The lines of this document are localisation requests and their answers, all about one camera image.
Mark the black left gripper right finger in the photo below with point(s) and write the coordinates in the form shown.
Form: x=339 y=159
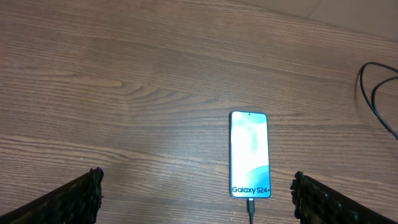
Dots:
x=316 y=203

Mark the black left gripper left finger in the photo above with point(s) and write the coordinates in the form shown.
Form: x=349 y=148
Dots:
x=75 y=202

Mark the blue Galaxy smartphone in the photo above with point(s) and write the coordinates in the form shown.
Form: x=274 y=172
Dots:
x=250 y=169

